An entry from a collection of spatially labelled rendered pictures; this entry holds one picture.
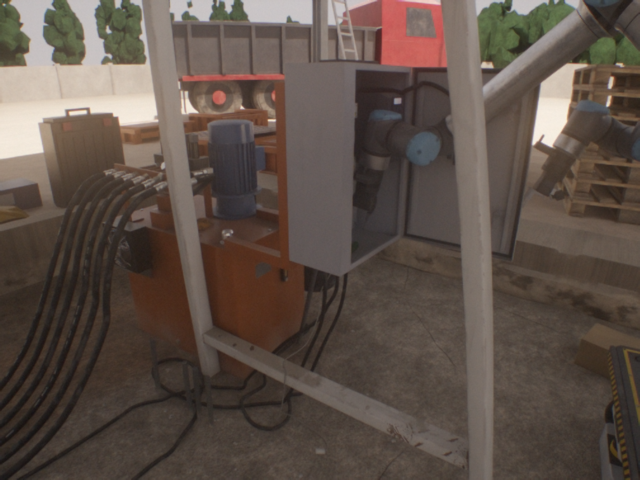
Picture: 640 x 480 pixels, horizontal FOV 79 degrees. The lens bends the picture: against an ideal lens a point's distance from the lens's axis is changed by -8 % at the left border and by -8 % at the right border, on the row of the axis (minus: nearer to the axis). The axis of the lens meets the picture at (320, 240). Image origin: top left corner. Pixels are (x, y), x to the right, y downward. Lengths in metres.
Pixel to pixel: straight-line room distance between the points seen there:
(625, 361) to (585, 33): 1.12
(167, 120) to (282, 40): 8.36
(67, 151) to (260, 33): 6.92
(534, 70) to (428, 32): 10.34
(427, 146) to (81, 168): 2.71
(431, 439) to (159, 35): 1.46
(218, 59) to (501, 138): 8.43
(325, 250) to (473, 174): 0.54
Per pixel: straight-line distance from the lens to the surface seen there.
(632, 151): 1.37
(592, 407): 2.03
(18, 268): 3.14
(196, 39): 9.48
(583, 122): 1.42
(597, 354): 2.19
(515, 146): 1.41
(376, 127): 1.21
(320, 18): 8.07
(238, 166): 1.87
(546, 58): 1.12
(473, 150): 0.87
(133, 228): 1.90
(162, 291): 2.04
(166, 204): 1.88
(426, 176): 1.49
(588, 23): 1.10
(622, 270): 2.61
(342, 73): 1.12
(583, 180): 3.26
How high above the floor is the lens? 1.20
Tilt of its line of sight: 21 degrees down
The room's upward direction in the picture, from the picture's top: straight up
